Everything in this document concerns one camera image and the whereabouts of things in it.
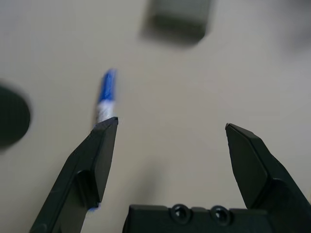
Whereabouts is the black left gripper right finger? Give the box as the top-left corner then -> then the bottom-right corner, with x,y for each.
225,123 -> 311,233

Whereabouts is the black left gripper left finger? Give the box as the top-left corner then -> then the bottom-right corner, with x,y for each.
29,116 -> 119,233

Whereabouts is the white marker with blue cap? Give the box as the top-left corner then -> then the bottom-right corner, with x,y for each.
87,68 -> 119,214

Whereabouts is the grey glasses case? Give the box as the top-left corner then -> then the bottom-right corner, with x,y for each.
140,0 -> 216,47

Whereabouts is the black plastic cup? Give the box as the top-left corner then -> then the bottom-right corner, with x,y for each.
0,83 -> 32,151

